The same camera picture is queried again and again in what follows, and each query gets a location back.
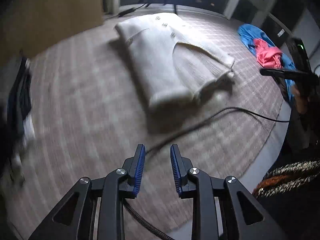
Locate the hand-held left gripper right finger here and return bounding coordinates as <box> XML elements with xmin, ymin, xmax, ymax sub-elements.
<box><xmin>170</xmin><ymin>144</ymin><xmax>288</xmax><ymax>240</ymax></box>

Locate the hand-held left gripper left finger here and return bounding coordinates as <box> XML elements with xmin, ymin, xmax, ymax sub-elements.
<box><xmin>28</xmin><ymin>144</ymin><xmax>146</xmax><ymax>240</ymax></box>

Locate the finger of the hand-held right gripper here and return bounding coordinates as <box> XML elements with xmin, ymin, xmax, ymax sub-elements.
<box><xmin>260</xmin><ymin>69</ymin><xmax>312</xmax><ymax>82</ymax></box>

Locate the cream ribbed knit cardigan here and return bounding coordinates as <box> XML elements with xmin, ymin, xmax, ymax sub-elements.
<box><xmin>114</xmin><ymin>12</ymin><xmax>236</xmax><ymax>113</ymax></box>

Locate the pile of folded dark clothes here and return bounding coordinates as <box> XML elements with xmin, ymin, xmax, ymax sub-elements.
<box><xmin>6</xmin><ymin>56</ymin><xmax>33</xmax><ymax>135</ymax></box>

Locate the person's right hand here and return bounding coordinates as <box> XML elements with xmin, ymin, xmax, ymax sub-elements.
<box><xmin>291</xmin><ymin>84</ymin><xmax>312</xmax><ymax>117</ymax></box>

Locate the pink cloth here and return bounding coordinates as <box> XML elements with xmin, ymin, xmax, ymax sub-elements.
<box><xmin>254</xmin><ymin>39</ymin><xmax>284</xmax><ymax>69</ymax></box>

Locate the blue cloth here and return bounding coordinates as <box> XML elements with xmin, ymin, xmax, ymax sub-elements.
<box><xmin>237</xmin><ymin>24</ymin><xmax>297</xmax><ymax>103</ymax></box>

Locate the person's dark tweed-trimmed clothing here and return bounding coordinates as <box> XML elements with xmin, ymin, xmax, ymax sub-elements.
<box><xmin>252</xmin><ymin>100</ymin><xmax>320</xmax><ymax>240</ymax></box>

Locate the light oak wooden panel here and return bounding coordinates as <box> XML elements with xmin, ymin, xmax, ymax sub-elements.
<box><xmin>0</xmin><ymin>0</ymin><xmax>104</xmax><ymax>63</ymax></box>

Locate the black braided cable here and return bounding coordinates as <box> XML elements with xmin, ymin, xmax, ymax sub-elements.
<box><xmin>124</xmin><ymin>200</ymin><xmax>175</xmax><ymax>240</ymax></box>

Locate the long black cable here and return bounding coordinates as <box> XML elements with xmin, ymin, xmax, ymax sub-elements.
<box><xmin>145</xmin><ymin>107</ymin><xmax>290</xmax><ymax>155</ymax></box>

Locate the black cable with inline adapter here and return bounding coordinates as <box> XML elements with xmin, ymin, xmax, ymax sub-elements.
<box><xmin>104</xmin><ymin>3</ymin><xmax>150</xmax><ymax>18</ymax></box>

